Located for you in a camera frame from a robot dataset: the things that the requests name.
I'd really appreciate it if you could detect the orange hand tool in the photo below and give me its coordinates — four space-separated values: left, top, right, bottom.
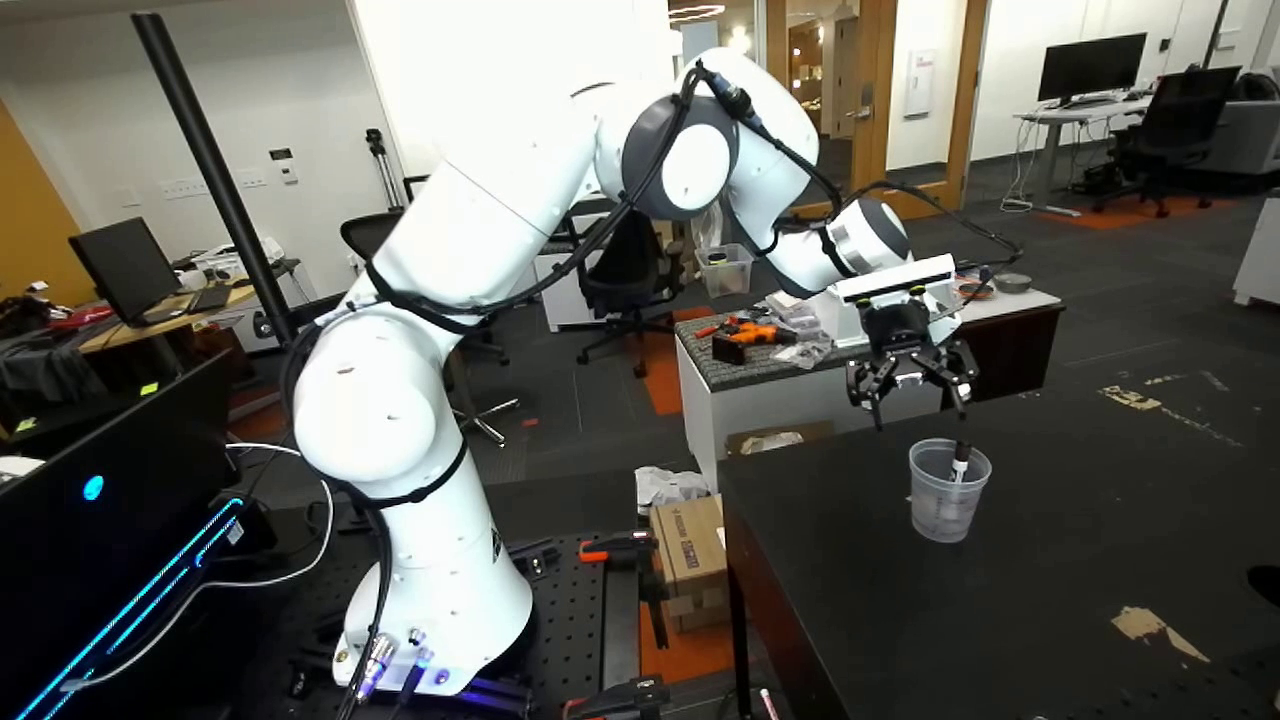
706 317 784 370

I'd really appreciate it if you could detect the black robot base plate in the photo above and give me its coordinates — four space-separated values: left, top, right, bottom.
283 533 751 720

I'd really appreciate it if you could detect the clear plastic cup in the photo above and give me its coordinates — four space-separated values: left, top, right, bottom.
902 433 996 550

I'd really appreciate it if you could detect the white cable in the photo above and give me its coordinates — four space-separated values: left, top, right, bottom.
196 435 340 599

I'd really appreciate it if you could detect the black mesh office chair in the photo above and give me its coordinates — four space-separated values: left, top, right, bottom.
1085 63 1249 219

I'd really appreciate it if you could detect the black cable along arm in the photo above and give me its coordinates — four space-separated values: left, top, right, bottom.
671 57 1024 271

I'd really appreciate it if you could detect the cluttered wooden desk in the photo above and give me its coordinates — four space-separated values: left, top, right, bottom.
76 245 296 359

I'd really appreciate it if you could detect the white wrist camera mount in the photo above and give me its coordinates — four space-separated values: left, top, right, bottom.
811 251 966 351

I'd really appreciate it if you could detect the wide black monitor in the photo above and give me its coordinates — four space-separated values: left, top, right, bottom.
1036 33 1151 108

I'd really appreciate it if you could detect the white plastic bag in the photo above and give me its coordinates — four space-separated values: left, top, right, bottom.
628 459 718 521

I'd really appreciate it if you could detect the orange black clamp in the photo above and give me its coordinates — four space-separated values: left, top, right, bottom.
575 533 661 572

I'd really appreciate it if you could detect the white work table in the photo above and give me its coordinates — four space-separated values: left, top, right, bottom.
671 279 1066 494

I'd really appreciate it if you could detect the black diagonal pole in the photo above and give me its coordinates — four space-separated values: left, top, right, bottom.
126 14 299 349

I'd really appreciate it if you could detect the clear waste bin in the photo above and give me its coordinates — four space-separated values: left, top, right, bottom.
694 240 760 300

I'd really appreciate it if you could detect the grey office desk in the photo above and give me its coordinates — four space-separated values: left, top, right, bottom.
1017 91 1169 212

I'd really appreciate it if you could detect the dark Expo dry-erase marker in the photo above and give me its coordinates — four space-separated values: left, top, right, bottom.
939 444 979 529

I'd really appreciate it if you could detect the printed cardboard box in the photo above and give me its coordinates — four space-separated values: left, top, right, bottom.
647 494 735 638

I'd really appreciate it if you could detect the dark tilted monitor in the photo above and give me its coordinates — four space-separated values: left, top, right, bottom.
69 217 185 328

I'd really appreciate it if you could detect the yellow tape scrap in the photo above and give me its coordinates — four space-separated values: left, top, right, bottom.
1108 605 1217 673

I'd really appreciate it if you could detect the wooden door frame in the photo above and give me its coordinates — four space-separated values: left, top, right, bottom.
756 0 999 217

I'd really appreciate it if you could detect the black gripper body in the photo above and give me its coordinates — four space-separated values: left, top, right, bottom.
843 300 975 390

